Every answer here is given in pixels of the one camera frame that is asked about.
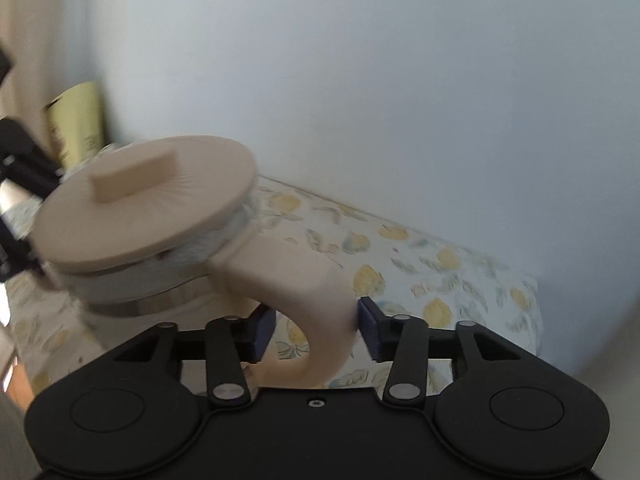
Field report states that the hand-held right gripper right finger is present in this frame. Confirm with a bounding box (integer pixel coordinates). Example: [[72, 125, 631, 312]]
[[357, 297, 526, 405]]

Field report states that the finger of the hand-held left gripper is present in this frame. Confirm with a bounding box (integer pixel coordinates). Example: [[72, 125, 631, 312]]
[[0, 117, 67, 202], [0, 224, 53, 287]]

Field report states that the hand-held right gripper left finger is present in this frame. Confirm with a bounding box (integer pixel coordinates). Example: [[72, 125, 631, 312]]
[[112, 306, 277, 407]]

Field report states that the glass pitcher with beige handle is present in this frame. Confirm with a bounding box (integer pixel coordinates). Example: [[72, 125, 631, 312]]
[[50, 175, 362, 391]]

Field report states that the yellow-green paper bag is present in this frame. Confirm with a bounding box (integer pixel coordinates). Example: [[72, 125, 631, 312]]
[[44, 81, 107, 173]]

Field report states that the lemon print tablecloth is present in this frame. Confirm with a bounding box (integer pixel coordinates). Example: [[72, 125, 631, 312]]
[[0, 175, 542, 401]]

